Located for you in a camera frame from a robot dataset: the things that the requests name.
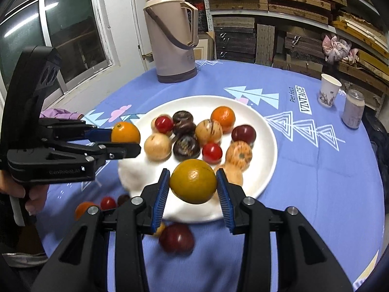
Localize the orange striped round fruit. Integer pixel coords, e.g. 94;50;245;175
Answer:
225;140;253;171

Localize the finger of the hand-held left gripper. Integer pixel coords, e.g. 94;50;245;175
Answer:
8;142;142;171
39;118;114;147

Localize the white paper cup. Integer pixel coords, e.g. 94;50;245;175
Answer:
318;73;342;108

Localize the silver drink can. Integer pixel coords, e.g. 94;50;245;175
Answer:
342;89;366;129

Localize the red cherry tomato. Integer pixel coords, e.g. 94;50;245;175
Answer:
202;142;223;163
155;115;174;134
100;196;117;211

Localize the white round plate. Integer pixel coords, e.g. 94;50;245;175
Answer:
118;96;278;222

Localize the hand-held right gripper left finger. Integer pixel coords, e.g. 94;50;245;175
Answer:
30;168;171;292

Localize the blue printed tablecloth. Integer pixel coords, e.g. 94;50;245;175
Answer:
36;59;385;292

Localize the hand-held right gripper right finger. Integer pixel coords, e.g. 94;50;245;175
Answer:
215;168;354;292

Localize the stack of yellow wooden frames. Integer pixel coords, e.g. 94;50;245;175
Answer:
331;12;389;76

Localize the pale framed panel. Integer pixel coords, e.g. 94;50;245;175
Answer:
194;32;215;60

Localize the orange mandarin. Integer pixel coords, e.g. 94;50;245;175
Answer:
74;201;99;221
111;122;141;144
211;106;236;134

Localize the black bag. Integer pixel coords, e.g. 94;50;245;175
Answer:
369;114;389;171

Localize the pink crumpled cloth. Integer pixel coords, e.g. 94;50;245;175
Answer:
322;34;359;65

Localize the white wall pipe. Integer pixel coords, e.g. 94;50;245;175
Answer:
131;0;149;70

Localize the white framed glass window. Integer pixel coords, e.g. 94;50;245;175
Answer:
0;0;117;98

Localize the tan striped round fruit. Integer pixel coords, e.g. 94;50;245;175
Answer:
213;164;244;187
151;116;165;136
195;119;223;146
144;133;172;162

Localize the beige thermos jug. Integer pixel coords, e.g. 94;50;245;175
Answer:
143;0;199;83

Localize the stack of dark patterned boards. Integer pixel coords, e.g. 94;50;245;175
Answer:
213;17;323;64

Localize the stack of tan wooden frames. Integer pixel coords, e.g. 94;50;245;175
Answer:
267;0;348;25

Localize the small tan round fruit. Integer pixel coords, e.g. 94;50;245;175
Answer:
152;221;166;238

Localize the dark red plum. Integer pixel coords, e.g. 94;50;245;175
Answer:
159;223;195;254
231;124;256;145

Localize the purple striped cloth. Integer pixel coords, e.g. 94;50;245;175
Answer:
39;109;80;121

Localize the person's left hand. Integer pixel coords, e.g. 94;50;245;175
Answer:
0;169;48;216

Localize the white metal shelf rack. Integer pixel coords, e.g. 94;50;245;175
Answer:
150;0;389;110

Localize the large yellow-orange round fruit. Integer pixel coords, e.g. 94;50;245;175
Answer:
169;159;218;205

